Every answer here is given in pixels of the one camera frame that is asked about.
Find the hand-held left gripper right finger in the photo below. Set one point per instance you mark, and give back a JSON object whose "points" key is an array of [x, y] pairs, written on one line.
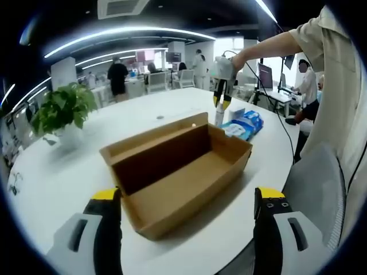
{"points": [[275, 237]]}

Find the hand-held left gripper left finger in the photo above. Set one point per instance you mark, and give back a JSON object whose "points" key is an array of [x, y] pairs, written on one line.
{"points": [[86, 237]]}

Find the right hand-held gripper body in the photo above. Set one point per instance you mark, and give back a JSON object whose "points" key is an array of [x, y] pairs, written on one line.
{"points": [[225, 70]]}

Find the long white carton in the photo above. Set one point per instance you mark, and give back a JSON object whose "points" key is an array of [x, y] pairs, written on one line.
{"points": [[236, 113]]}

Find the blue wet wipes pack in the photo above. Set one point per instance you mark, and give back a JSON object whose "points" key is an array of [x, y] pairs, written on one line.
{"points": [[255, 120], [236, 130]]}

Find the brown cardboard shoe box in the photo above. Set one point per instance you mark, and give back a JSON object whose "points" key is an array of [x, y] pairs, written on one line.
{"points": [[177, 172]]}

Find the white office chair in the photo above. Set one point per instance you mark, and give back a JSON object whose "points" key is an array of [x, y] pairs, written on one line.
{"points": [[185, 78], [157, 81]]}

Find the dark screen monitor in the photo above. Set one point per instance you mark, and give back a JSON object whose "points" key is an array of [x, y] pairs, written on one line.
{"points": [[173, 56]]}

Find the pink screen monitor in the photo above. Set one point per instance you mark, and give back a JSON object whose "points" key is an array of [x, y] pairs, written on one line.
{"points": [[145, 55]]}

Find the long ceiling light strip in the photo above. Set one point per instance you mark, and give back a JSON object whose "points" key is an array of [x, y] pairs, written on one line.
{"points": [[129, 29]]}

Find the ceiling air conditioner vent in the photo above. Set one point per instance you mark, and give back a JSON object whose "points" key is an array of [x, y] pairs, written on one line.
{"points": [[123, 8]]}

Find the green potted plant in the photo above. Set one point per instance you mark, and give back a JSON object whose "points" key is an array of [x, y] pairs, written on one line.
{"points": [[66, 109]]}

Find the white square pillar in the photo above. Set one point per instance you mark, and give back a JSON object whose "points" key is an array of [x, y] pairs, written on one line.
{"points": [[63, 73]]}

